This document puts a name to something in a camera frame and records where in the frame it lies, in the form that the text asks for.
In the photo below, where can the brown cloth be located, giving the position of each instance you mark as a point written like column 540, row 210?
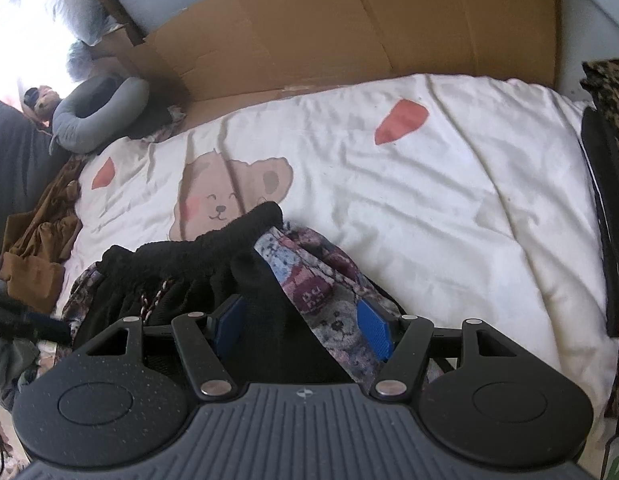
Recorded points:
column 44, row 230

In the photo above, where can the grey fluffy toy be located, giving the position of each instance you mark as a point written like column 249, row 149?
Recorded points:
column 79, row 62

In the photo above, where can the small black cloth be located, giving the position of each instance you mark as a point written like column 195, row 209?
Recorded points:
column 149, row 120

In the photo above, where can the doll with sunglasses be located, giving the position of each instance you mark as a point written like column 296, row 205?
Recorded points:
column 39, row 102

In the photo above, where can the white bear-print blanket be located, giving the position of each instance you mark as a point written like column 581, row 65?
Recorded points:
column 439, row 185

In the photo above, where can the flattened brown cardboard box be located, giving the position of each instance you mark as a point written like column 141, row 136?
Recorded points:
column 314, row 30

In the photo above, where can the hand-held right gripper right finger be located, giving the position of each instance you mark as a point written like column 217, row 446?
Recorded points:
column 373, row 327

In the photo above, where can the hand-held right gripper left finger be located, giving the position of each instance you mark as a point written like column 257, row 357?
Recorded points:
column 228, row 321

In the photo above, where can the clear plastic bag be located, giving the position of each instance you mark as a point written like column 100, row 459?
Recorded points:
column 74, row 0

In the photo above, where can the leopard print cloth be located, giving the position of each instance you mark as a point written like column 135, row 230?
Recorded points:
column 617, row 170

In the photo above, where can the grey neck pillow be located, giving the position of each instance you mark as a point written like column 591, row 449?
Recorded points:
column 89, row 110

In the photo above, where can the black pants with printed lining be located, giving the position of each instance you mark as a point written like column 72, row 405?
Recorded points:
column 214, row 255

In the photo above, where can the dark grey cushion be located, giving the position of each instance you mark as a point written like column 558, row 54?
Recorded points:
column 16, row 170

